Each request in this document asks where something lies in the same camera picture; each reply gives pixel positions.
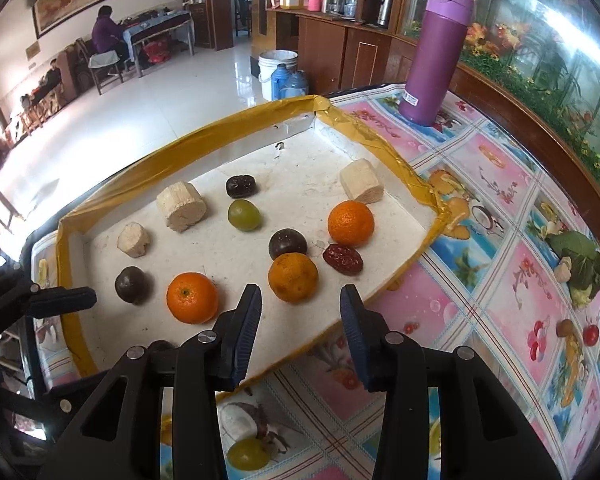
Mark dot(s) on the square pale yam chunk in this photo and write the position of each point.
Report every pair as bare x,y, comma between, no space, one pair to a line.
361,181

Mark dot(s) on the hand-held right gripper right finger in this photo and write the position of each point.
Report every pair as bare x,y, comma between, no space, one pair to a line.
352,330

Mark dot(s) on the printed fruit tablecloth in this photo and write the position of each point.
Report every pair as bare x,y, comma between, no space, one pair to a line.
485,270

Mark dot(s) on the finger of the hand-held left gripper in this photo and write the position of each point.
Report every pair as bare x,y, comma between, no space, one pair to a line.
62,301
50,400

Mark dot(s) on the white foam tray yellow tape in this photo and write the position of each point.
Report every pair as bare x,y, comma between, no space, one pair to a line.
290,170

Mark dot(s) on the purple thermos bottle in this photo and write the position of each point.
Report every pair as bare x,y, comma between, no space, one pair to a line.
432,60

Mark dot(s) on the wooden chair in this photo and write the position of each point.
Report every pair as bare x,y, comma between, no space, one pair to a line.
102,69

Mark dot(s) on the white plastic bucket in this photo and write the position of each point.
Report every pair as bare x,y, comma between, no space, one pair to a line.
277,72

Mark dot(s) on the dark passion fruit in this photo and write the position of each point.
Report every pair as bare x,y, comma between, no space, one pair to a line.
132,284
287,242

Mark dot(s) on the flower painted glass panel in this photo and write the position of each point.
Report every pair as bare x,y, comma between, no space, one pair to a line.
545,35

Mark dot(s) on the wrinkled red date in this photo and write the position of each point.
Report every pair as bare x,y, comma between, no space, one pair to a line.
343,258

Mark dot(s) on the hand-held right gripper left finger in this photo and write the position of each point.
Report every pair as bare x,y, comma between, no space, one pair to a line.
247,330

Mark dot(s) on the cloth covered table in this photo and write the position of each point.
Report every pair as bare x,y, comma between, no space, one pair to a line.
155,30

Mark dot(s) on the brown longan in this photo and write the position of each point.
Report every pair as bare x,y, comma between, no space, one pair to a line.
564,328

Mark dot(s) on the round pale yam chunk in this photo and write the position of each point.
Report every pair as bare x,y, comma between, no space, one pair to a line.
181,206

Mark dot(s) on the wooden shelf cabinet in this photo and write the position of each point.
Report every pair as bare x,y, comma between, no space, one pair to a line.
330,45

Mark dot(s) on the dark brown date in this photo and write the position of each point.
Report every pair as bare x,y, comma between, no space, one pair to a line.
241,186

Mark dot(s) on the orange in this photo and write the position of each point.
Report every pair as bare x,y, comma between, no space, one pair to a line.
292,277
192,297
351,222

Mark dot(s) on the red tomato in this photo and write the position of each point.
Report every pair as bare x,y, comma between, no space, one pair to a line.
591,335

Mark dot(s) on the green bok choy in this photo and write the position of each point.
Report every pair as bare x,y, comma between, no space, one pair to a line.
582,260

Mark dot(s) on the small pale yam chunk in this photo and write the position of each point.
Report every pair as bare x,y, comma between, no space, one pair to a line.
133,240
562,271

